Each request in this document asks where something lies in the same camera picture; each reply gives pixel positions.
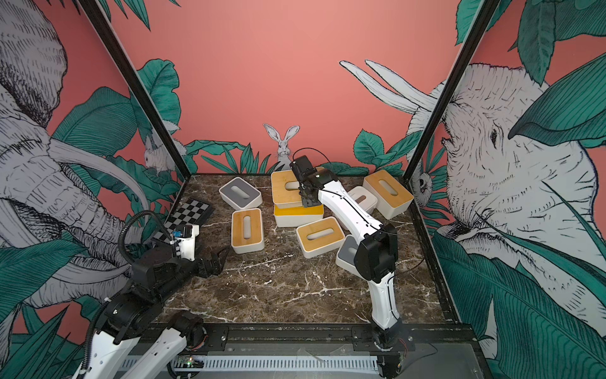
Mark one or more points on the black left frame post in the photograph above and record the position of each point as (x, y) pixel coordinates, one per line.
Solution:
(95, 14)

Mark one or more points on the pink white drip tissue box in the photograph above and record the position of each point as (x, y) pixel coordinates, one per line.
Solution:
(364, 198)

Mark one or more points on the white box grey lid front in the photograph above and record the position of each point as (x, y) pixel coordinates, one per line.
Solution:
(346, 254)

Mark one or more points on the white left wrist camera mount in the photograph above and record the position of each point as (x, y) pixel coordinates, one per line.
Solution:
(184, 241)

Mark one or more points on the large white box bamboo lid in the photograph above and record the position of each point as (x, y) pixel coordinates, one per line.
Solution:
(285, 192)

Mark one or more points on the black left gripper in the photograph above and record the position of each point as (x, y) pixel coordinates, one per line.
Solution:
(217, 266)

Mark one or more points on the small white box bamboo lid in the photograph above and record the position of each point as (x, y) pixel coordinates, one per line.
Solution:
(320, 237)

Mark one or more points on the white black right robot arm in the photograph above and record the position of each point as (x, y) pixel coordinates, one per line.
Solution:
(377, 253)

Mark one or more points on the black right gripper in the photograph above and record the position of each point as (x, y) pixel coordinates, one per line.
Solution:
(305, 202)

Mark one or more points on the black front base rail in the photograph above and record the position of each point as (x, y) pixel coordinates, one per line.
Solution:
(412, 337)

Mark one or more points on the white box grey lid back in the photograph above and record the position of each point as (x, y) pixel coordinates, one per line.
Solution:
(240, 195)

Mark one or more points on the narrow white box bamboo lid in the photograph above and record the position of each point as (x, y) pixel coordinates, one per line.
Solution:
(247, 231)

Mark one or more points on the white box yellow wood lid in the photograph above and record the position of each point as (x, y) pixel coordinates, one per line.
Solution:
(297, 216)

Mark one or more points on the white box grey lid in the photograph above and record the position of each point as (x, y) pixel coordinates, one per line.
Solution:
(240, 195)
(346, 254)

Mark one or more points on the black white checkerboard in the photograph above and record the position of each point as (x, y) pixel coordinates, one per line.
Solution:
(179, 224)

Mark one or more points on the black right frame post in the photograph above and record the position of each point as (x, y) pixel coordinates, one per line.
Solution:
(480, 23)

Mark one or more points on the white ribbed cable duct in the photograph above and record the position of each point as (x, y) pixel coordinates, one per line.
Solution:
(357, 364)

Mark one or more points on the black frame post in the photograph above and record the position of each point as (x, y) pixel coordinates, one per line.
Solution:
(95, 14)
(480, 23)

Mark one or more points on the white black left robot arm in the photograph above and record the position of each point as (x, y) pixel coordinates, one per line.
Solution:
(123, 319)

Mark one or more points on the white box bamboo lid corner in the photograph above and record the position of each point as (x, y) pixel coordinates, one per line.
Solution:
(393, 198)

